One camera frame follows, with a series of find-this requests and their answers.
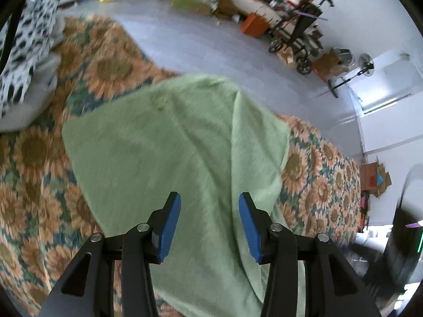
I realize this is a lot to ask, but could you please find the brown cardboard box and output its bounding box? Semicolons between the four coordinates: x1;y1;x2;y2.
311;48;354;81

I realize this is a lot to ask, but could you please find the grey fleece cloth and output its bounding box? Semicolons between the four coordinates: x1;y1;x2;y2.
0;16;65;133

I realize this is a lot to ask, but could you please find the sunflower print blanket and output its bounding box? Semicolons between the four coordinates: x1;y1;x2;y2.
0;15;362;317

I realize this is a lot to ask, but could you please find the open cardboard box with blue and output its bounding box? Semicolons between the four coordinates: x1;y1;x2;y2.
360;162;392;199

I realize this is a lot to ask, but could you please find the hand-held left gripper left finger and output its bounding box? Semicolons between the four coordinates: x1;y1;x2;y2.
36;192;182;317

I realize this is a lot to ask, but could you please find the green flat box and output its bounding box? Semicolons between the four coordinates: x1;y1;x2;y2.
171;0;214;16

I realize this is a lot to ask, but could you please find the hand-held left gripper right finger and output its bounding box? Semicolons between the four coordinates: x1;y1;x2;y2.
238;192;380;317

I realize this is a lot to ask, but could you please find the black strap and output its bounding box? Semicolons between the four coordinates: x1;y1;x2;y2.
0;0;25;71

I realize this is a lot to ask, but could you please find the orange box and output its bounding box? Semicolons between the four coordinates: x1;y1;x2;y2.
241;13;270;38

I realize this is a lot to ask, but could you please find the black spotted white cloth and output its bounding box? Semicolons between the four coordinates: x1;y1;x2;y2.
0;0;58;118

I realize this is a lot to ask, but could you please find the black stroller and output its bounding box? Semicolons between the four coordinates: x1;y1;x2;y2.
268;0;334;75

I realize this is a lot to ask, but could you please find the green shirt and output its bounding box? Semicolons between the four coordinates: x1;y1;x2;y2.
62;74;306;317

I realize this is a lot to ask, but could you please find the standing fan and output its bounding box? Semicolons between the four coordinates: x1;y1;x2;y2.
327;53;375;99

